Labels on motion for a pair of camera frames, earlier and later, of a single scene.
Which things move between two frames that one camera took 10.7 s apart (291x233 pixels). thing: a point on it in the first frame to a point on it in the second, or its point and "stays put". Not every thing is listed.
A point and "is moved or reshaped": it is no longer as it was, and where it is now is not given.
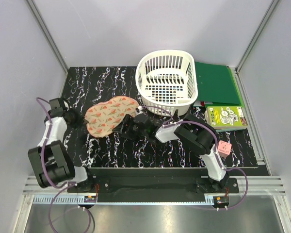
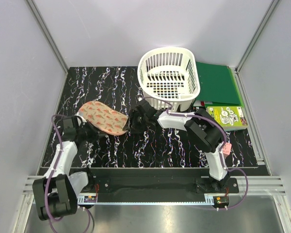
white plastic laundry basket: x=167 y=78 stays put
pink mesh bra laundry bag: x=102 y=118 is moved or reshaped
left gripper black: x=81 y=121 to x=96 y=134
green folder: x=216 y=86 stays put
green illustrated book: x=226 y=117 stays put
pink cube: x=224 y=148 stays put
